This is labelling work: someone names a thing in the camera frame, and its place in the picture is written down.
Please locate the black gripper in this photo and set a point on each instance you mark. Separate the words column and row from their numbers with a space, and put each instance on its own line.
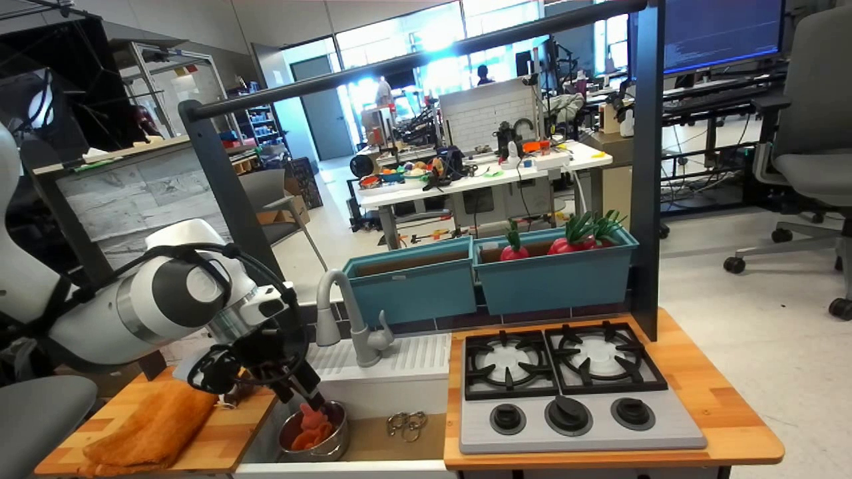
column 266, row 346

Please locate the salmon pink plush toy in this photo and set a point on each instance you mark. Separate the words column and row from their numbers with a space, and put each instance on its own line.
column 312, row 428

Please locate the brown white penguin plush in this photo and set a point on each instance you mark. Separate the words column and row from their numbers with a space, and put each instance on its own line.
column 241, row 391

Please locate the orange terry towel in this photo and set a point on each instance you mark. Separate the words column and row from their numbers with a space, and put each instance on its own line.
column 149, row 425

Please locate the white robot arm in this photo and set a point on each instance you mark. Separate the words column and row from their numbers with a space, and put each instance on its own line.
column 133, row 307

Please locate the white sink basin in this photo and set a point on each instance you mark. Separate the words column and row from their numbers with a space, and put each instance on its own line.
column 401, row 380

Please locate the grey toy faucet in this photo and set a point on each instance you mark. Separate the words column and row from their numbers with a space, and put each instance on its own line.
column 341, row 300

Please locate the black stove knob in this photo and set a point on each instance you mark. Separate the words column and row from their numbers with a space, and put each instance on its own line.
column 569, row 416
column 634, row 413
column 507, row 417

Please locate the red toy radish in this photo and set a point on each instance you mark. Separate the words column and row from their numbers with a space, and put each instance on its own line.
column 514, row 248

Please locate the grey toy gas stove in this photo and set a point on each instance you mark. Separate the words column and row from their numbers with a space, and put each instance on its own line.
column 575, row 416

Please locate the red toy vegetable green leaves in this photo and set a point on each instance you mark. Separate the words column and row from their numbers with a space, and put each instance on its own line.
column 590, row 231

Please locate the stainless steel pot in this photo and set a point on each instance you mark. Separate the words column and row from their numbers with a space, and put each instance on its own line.
column 337, row 440

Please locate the bunch of metal rings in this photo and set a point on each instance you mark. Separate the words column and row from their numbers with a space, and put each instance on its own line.
column 406, row 425

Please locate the empty teal planter box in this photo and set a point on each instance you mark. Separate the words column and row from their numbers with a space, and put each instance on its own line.
column 408, row 287

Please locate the grey padded chair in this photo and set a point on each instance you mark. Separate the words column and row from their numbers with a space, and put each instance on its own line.
column 40, row 421

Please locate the teal planter box with vegetables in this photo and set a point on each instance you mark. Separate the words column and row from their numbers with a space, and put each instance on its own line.
column 554, row 280

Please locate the grey door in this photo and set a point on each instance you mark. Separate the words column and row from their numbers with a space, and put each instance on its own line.
column 320, row 110

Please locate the white workbench table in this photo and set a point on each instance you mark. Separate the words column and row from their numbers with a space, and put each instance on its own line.
column 495, row 177

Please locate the white board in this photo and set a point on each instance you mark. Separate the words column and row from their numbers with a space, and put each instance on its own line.
column 487, row 114

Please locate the computer monitor blue screen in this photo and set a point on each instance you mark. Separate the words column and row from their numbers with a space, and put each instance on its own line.
column 722, row 36

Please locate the grey office chair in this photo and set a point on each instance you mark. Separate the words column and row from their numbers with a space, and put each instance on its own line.
column 816, row 114

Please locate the black metal frame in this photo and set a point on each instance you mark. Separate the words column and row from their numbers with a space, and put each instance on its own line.
column 647, row 177

